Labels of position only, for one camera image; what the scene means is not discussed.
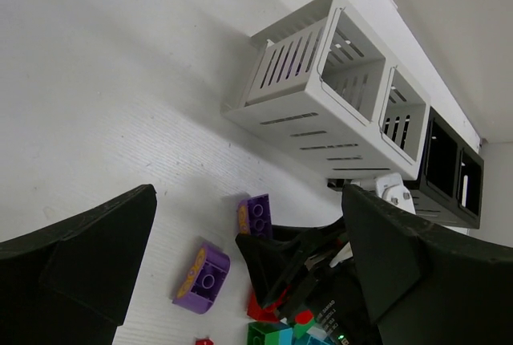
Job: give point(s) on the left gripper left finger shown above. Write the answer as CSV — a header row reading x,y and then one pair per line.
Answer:
x,y
71,282

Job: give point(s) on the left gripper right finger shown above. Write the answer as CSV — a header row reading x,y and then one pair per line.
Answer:
x,y
424,283

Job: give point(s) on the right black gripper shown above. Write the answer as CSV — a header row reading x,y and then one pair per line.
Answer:
x,y
292,271

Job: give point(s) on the red rectangular lego brick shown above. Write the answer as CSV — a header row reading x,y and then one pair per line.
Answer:
x,y
259,314

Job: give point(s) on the purple lego brick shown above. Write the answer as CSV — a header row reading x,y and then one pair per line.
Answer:
x,y
259,216

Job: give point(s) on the purple lego with orange print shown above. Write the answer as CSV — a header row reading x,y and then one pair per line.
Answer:
x,y
203,280

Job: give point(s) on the small red lego brick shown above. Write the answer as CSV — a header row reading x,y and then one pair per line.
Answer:
x,y
204,341

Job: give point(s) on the red rounded lego brick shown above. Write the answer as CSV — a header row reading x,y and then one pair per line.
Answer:
x,y
304,319

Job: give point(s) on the cyan flat lego brick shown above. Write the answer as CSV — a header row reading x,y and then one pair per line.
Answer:
x,y
320,334

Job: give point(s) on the green and blue lego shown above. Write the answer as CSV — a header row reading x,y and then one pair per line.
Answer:
x,y
269,334

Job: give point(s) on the black double container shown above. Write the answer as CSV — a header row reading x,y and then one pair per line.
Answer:
x,y
449,187

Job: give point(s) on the white double container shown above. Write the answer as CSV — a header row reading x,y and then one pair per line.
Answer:
x,y
329,92

